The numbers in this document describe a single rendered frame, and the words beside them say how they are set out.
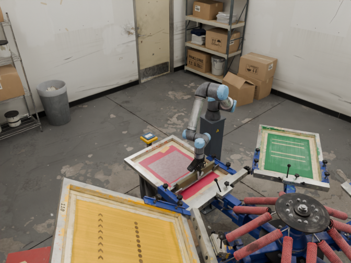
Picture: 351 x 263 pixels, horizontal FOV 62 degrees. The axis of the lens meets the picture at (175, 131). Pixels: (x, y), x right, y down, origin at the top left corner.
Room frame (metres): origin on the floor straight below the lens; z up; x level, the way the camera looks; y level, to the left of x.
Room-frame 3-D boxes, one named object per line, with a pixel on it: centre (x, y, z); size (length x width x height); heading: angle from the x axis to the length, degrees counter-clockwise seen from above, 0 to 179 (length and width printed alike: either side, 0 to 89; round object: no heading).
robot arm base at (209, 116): (2.42, -0.36, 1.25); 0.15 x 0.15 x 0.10
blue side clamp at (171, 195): (1.57, 0.02, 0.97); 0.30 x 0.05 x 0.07; 42
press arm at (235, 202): (1.52, -0.40, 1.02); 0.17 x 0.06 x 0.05; 42
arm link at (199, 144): (1.79, -0.18, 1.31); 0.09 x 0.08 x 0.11; 153
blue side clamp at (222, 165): (1.95, -0.39, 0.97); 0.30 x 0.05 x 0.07; 42
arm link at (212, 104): (2.41, -0.36, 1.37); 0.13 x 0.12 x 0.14; 63
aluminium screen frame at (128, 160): (1.93, -0.02, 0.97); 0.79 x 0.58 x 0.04; 42
